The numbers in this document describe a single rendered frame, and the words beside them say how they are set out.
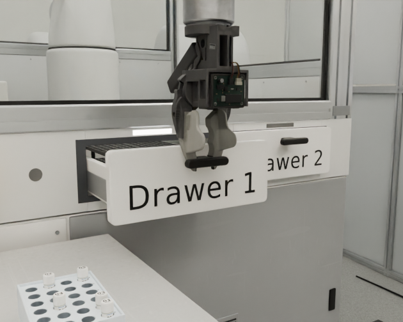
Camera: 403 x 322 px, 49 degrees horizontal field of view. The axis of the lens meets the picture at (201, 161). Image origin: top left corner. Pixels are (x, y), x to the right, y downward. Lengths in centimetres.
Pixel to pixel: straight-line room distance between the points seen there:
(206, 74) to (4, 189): 38
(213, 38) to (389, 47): 206
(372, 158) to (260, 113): 176
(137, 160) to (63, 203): 20
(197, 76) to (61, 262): 34
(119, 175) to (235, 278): 47
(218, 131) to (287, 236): 47
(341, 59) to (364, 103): 159
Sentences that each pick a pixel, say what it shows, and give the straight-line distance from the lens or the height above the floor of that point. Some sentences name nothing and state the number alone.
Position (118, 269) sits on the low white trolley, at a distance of 67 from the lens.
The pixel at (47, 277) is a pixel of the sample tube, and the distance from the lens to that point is 54.
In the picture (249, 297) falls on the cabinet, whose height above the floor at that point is 54.
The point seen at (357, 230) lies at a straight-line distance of 286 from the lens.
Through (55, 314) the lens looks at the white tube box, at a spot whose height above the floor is 80.
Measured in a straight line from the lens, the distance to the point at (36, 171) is 79.
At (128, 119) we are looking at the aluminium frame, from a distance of 83.
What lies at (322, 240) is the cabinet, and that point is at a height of 64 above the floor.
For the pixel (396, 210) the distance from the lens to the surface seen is 263.
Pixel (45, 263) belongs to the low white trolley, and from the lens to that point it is 72.
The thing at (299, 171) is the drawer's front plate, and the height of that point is 83.
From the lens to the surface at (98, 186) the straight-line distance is 76.
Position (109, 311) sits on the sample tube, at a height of 80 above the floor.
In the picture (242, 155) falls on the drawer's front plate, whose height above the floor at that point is 91.
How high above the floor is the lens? 101
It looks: 9 degrees down
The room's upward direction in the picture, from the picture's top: straight up
